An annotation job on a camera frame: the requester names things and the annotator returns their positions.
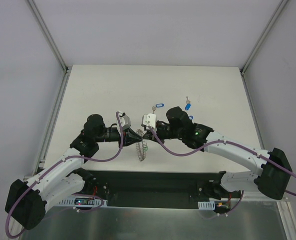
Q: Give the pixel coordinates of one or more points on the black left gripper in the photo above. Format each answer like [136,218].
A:
[126,136]

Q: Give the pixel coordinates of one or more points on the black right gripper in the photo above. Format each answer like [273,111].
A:
[153,133]

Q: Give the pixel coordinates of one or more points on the metal key organizer ring disc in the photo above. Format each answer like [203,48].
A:
[139,149]

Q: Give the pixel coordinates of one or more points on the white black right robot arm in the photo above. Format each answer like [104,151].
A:
[268,172]

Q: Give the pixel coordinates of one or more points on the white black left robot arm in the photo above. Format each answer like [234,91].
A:
[29,201]

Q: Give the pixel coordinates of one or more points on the silver key dark-blue tag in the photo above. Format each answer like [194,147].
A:
[188,104]

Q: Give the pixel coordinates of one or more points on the left controller board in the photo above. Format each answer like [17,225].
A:
[83,202]

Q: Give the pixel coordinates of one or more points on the controller board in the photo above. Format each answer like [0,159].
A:
[211,205]
[83,202]

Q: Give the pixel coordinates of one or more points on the right controller board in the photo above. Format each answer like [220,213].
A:
[211,205]

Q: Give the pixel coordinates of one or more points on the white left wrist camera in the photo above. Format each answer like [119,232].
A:
[124,119]

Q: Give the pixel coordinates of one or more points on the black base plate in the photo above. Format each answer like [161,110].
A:
[171,201]

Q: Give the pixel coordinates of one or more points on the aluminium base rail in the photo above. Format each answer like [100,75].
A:
[111,185]

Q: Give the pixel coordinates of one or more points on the aluminium frame post left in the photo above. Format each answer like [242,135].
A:
[47,34]

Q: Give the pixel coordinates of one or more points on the aluminium frame post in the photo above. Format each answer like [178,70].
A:
[264,34]
[47,34]

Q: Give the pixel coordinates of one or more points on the aluminium frame post right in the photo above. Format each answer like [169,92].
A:
[264,34]

